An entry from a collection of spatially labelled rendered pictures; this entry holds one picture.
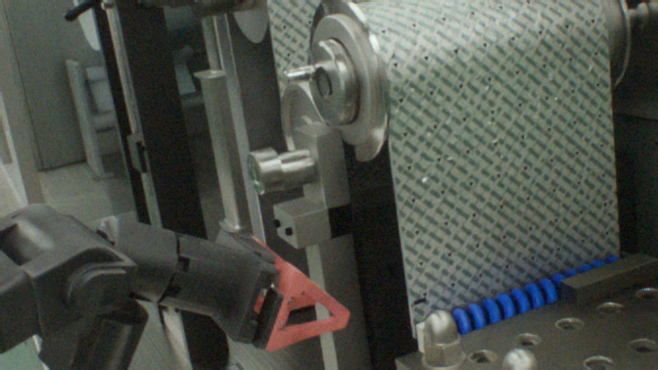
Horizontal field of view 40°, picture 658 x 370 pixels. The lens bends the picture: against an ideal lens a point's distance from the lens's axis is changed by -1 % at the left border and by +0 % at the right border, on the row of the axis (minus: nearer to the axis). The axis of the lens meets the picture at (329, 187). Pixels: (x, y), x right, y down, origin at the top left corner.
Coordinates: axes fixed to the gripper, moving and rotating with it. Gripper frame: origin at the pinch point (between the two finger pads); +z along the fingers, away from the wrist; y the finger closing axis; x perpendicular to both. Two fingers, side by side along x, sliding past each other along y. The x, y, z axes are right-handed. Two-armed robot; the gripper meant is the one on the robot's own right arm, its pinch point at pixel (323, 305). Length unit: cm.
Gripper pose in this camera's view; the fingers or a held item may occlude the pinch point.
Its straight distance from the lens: 77.4
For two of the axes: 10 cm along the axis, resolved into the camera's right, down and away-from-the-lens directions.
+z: 8.4, 2.6, 4.6
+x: 3.3, -9.4, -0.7
